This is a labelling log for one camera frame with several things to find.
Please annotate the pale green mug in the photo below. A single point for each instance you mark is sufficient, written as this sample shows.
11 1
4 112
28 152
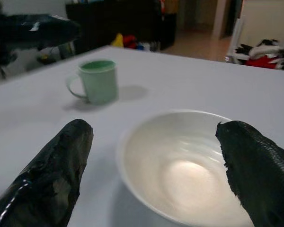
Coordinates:
100 82

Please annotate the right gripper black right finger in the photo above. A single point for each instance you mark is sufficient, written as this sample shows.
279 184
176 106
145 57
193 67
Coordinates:
260 170

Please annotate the red garment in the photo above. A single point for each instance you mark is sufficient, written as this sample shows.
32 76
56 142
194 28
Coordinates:
265 62

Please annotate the white ceramic bowl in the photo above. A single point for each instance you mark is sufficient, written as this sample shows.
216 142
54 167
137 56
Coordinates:
180 165

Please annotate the yellow toy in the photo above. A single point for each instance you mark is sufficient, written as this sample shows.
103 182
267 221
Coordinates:
118 40

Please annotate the black cabinet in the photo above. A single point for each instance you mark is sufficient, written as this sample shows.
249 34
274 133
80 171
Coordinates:
113 21

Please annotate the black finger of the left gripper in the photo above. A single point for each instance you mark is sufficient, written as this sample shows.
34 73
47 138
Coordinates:
38 32
1 56

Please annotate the red toy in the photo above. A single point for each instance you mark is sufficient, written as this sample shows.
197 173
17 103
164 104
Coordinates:
130 42

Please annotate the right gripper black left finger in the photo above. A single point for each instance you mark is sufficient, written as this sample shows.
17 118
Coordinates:
49 170

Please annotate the black and white garment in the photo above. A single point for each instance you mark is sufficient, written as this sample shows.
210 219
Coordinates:
262 48

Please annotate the white metal rack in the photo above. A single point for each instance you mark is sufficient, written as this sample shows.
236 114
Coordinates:
236 35

